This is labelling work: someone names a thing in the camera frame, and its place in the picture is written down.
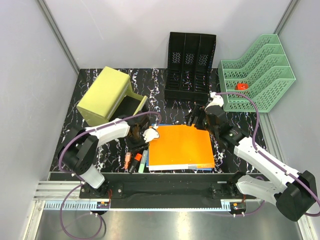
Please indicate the orange black highlighter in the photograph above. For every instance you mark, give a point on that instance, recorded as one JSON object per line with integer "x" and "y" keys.
{"x": 133, "y": 164}

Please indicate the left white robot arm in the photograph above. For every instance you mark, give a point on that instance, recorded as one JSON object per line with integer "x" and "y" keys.
{"x": 77, "y": 152}

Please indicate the black marble desk mat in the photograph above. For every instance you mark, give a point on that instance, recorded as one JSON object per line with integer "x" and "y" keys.
{"x": 150, "y": 82}

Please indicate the small red object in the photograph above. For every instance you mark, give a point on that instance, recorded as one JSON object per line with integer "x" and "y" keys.
{"x": 242, "y": 86}

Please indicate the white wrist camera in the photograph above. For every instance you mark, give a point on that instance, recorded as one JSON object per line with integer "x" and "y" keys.
{"x": 151, "y": 133}
{"x": 217, "y": 100}

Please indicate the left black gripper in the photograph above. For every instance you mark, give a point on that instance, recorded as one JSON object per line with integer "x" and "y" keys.
{"x": 133, "y": 147}

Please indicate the green mesh file organizer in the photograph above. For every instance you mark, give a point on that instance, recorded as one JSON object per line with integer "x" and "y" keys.
{"x": 266, "y": 70}

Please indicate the pale green highlighter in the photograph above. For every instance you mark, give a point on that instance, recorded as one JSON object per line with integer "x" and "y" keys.
{"x": 143, "y": 162}

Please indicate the orange folder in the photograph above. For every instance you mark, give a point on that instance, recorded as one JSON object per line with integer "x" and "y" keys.
{"x": 180, "y": 147}

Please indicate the yellow-green drawer cabinet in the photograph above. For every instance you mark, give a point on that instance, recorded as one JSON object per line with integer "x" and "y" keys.
{"x": 109, "y": 94}

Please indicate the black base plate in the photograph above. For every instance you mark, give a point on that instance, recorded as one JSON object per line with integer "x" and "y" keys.
{"x": 208, "y": 185}

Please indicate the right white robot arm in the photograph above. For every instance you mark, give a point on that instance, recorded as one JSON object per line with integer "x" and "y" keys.
{"x": 292, "y": 192}

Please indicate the blue folder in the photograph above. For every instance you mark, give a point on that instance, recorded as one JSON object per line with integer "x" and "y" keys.
{"x": 150, "y": 160}

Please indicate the black magazine file holder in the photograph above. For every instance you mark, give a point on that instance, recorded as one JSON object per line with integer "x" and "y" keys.
{"x": 189, "y": 65}

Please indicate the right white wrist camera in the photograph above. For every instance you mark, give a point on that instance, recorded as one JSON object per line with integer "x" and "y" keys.
{"x": 217, "y": 100}

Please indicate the aluminium frame rail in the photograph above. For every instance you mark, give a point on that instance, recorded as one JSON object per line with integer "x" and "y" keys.
{"x": 59, "y": 214}

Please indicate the orange correction tape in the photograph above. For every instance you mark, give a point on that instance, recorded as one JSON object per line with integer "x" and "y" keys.
{"x": 127, "y": 160}

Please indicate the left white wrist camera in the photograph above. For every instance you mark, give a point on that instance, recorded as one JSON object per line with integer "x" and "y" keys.
{"x": 151, "y": 133}

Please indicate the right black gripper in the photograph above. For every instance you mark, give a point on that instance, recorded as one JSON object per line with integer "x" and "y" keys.
{"x": 199, "y": 113}

